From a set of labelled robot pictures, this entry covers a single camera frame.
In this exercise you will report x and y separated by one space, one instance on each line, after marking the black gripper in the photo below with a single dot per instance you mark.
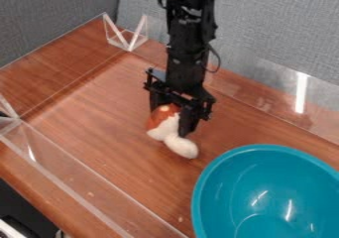
179 85

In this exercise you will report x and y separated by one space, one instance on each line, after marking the red and white toy mushroom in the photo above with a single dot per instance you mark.
162 127

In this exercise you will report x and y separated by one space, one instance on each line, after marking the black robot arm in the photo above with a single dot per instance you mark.
191 27

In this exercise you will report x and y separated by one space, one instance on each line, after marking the blue plastic bowl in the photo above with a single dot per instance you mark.
266 191

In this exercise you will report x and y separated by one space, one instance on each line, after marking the clear acrylic back barrier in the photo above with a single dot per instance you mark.
283 92

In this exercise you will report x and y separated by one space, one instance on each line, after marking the clear acrylic barrier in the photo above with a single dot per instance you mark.
79 199
283 92

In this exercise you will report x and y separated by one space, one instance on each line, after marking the clear acrylic front barrier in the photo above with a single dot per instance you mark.
79 199

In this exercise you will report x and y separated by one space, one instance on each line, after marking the black and white corner object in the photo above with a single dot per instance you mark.
24 217

